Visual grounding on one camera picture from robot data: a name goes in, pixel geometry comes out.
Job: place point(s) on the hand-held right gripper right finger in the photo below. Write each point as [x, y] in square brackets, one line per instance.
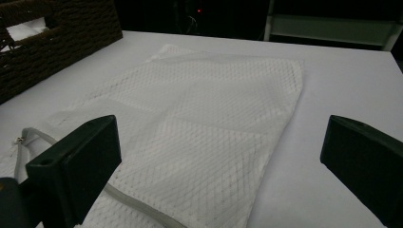
[364, 158]

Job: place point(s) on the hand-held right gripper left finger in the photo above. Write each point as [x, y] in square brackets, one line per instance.
[79, 164]

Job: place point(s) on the white mesh laundry bag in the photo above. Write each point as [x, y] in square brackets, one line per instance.
[206, 126]

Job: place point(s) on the brown woven basket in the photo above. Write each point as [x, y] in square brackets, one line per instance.
[79, 38]

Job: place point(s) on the white metal stand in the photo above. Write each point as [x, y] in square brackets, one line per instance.
[332, 30]

